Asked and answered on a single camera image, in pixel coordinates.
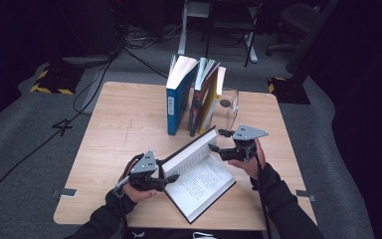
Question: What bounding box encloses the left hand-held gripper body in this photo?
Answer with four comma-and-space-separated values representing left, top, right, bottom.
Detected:
113, 149, 165, 193

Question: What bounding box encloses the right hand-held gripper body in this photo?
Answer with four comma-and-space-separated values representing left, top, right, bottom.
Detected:
228, 123, 270, 163

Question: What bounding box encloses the clear acrylic book rack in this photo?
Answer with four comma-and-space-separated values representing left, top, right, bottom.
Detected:
178, 87, 241, 134

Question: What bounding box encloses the black book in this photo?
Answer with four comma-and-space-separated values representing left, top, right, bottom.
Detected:
160, 124, 237, 225

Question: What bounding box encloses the dark red book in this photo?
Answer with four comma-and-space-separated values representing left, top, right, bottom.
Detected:
189, 57, 221, 137

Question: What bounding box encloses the blue book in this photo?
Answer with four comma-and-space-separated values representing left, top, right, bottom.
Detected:
165, 55, 200, 136

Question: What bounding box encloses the person's left hand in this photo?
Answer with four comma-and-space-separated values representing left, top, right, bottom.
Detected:
121, 152, 158, 203

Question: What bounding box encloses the person's right hand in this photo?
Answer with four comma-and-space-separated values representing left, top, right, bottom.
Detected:
228, 138, 267, 180

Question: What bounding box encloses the person's dark clothing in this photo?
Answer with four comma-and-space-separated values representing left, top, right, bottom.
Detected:
122, 227, 270, 239

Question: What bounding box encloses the yellow black striped stand base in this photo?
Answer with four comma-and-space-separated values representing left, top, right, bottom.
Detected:
268, 77, 311, 106
29, 64, 85, 96

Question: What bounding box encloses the black floor tape mark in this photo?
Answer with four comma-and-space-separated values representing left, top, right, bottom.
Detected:
52, 118, 75, 137

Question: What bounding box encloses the dark office chair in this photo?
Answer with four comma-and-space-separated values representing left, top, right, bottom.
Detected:
266, 2, 322, 58

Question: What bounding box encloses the grey round stand base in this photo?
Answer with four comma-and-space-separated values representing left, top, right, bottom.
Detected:
61, 53, 117, 68

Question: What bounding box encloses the left hand-held gripper cable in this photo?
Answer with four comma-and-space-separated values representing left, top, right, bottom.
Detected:
113, 187, 130, 239

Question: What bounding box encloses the hand-held gripper cable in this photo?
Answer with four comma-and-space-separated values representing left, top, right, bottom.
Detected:
113, 187, 130, 239
252, 145, 274, 239

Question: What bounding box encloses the right hand-held gripper cable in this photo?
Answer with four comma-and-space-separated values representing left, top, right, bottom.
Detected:
252, 145, 274, 239

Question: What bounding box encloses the thin black floor cable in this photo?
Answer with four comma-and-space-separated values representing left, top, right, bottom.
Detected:
122, 46, 171, 80

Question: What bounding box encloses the white desk frame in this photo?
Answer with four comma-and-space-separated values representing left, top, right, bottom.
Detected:
177, 0, 259, 65

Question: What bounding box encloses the black metal chair frame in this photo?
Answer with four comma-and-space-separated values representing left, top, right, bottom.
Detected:
203, 0, 259, 68

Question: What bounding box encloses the long black floor cable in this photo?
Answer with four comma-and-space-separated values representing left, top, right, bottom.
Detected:
0, 53, 118, 217

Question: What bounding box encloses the bundle of floor cables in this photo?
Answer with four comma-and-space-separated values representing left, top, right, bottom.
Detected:
124, 23, 183, 49

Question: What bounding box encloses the dark slanted stand post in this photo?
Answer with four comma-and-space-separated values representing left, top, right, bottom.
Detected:
285, 0, 341, 75

